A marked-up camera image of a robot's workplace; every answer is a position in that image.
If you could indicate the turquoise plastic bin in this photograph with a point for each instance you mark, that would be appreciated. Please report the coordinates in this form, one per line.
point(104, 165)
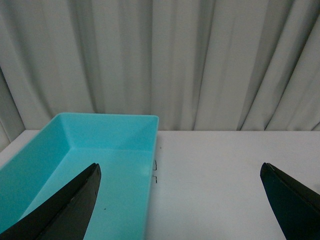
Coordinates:
point(122, 145)

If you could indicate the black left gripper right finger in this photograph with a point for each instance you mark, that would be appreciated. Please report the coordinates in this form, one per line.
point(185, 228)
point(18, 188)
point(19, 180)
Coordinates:
point(295, 206)

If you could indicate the white pleated curtain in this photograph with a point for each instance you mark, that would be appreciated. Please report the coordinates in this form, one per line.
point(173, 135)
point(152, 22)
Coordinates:
point(210, 65)

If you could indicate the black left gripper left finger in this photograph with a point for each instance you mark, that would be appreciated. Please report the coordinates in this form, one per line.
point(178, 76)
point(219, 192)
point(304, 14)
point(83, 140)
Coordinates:
point(63, 216)

